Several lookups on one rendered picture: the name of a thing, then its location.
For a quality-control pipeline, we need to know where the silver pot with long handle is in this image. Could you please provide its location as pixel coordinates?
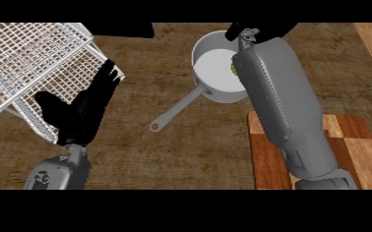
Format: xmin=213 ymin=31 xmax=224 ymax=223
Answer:
xmin=148 ymin=29 xmax=251 ymax=134

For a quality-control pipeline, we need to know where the brown wooden cutting board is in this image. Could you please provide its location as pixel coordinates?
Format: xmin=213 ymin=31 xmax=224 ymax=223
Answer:
xmin=247 ymin=110 xmax=372 ymax=191

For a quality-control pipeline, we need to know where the white wire basket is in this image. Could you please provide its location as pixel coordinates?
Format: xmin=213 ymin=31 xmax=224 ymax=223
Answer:
xmin=0 ymin=22 xmax=127 ymax=145

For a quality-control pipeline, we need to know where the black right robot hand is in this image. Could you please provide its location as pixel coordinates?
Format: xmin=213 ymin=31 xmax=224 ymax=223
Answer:
xmin=224 ymin=22 xmax=301 ymax=43

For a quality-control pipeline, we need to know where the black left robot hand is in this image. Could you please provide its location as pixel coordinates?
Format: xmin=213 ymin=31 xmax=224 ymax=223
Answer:
xmin=34 ymin=58 xmax=123 ymax=147

